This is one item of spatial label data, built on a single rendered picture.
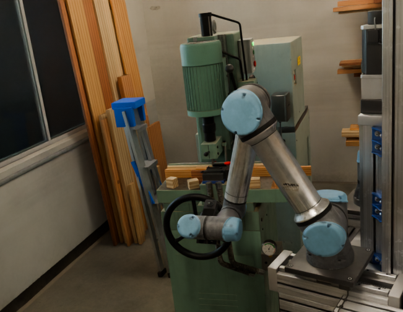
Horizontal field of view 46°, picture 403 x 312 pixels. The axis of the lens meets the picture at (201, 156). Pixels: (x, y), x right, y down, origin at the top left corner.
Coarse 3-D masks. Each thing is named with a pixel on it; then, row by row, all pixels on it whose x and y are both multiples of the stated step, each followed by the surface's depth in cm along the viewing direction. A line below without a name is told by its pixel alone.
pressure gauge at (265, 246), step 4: (268, 240) 198; (272, 240) 198; (264, 244) 197; (268, 244) 197; (272, 244) 196; (276, 244) 198; (264, 248) 198; (268, 248) 197; (272, 248) 197; (276, 248) 196; (264, 252) 198; (268, 252) 198; (272, 252) 197
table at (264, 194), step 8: (256, 176) 212; (264, 176) 211; (184, 184) 212; (264, 184) 201; (160, 192) 209; (168, 192) 208; (176, 192) 207; (184, 192) 206; (192, 192) 205; (200, 192) 204; (248, 192) 198; (256, 192) 198; (264, 192) 197; (272, 192) 196; (280, 192) 195; (160, 200) 210; (168, 200) 209; (248, 200) 200; (256, 200) 199; (264, 200) 198; (272, 200) 197; (280, 200) 196; (200, 208) 196
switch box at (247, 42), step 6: (240, 42) 223; (246, 42) 223; (240, 48) 224; (246, 48) 224; (252, 48) 226; (240, 54) 225; (246, 54) 224; (252, 54) 226; (246, 60) 225; (252, 60) 225; (246, 66) 226; (252, 66) 226; (240, 72) 228; (252, 72) 226
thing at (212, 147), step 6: (216, 138) 217; (204, 144) 209; (210, 144) 208; (216, 144) 209; (204, 150) 210; (210, 150) 209; (216, 150) 209; (222, 150) 221; (204, 156) 211; (210, 156) 210; (216, 156) 210
